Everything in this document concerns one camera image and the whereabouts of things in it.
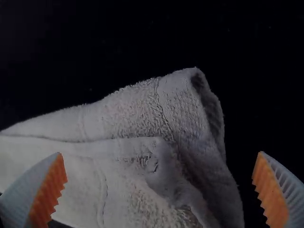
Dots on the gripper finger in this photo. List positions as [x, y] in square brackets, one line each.
[280, 194]
[33, 197]

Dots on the pale towel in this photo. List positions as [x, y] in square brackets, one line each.
[142, 130]

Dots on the black mat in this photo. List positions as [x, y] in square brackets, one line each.
[95, 35]

